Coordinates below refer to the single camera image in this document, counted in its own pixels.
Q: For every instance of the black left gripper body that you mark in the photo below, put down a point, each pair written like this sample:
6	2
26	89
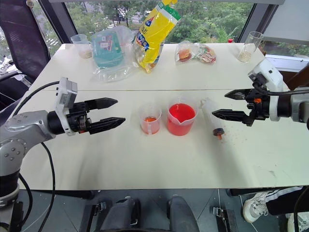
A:
77	120

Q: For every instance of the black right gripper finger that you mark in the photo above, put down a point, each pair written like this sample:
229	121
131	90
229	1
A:
229	114
237	94

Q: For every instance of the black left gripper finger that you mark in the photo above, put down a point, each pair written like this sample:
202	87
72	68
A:
106	124
101	103

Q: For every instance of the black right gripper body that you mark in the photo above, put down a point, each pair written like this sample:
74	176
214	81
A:
257	106

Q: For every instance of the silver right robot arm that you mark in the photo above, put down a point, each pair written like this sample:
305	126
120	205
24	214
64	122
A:
293	106

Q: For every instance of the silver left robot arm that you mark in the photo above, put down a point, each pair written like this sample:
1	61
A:
17	135

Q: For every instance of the clear plastic syringe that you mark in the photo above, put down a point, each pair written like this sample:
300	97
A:
212	116

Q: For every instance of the small beaker with orange liquid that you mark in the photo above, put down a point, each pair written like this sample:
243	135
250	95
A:
150	120

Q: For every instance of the large beaker with red liquid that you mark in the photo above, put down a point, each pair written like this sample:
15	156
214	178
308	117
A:
181	118

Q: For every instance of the tall clear glass with grains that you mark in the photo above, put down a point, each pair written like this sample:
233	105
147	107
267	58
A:
248	47

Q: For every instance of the clear bag with teal box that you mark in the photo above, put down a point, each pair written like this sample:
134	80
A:
109	53

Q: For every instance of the clear bag with toy food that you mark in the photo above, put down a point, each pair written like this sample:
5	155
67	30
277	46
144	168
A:
195	54

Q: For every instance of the clear beaker with grains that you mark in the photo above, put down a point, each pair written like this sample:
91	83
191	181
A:
83	46

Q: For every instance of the yellow snack bag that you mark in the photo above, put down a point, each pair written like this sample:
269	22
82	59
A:
154	38

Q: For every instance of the black table base foot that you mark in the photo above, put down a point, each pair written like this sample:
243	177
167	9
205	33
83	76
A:
225	217
93	212

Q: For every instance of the dark rounded robot leg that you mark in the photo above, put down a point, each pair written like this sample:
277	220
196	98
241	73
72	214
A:
182	212
122	212

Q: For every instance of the black office chair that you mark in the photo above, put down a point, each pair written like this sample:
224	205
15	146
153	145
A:
21	46

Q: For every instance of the white sneaker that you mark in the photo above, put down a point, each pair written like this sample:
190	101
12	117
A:
256	206

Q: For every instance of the black trouser leg white stripes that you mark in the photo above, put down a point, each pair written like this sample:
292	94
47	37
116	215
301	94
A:
286	200

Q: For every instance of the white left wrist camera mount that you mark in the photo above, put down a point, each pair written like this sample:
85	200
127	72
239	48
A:
64	96

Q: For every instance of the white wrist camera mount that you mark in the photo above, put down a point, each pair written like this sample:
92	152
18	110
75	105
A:
268	79
64	96

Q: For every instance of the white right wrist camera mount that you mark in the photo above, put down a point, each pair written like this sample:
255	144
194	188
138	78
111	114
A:
268	79

